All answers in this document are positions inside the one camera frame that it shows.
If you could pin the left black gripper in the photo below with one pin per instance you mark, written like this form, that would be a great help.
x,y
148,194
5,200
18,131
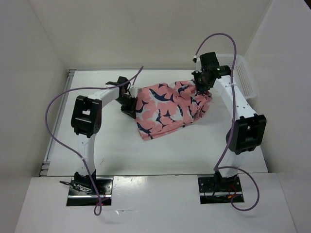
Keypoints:
x,y
130,110

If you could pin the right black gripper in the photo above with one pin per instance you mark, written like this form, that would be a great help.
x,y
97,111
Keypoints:
x,y
198,88

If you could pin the pink shark print shorts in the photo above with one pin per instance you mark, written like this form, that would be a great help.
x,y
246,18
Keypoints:
x,y
164,108

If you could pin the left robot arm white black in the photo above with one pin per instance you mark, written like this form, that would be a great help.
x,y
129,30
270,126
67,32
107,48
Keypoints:
x,y
86,121

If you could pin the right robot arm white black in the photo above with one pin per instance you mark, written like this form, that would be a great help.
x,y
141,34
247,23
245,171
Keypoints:
x,y
247,127

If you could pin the white plastic basket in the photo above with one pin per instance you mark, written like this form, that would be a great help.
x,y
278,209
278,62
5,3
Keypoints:
x,y
242,74

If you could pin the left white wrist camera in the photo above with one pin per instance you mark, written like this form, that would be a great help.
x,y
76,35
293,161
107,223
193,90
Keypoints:
x,y
134,91

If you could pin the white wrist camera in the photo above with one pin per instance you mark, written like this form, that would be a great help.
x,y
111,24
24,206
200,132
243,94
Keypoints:
x,y
198,66
134,91

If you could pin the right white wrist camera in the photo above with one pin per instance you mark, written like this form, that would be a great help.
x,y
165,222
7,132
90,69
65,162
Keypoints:
x,y
198,66

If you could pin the aluminium table edge rail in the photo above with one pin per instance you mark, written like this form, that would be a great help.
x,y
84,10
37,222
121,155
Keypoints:
x,y
49,152

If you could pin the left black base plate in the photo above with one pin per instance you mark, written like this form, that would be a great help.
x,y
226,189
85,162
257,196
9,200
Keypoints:
x,y
104,187

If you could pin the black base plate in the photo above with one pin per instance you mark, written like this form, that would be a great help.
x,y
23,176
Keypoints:
x,y
208,186
104,187

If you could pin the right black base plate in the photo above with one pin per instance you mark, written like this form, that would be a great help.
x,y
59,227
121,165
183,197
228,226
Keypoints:
x,y
208,186

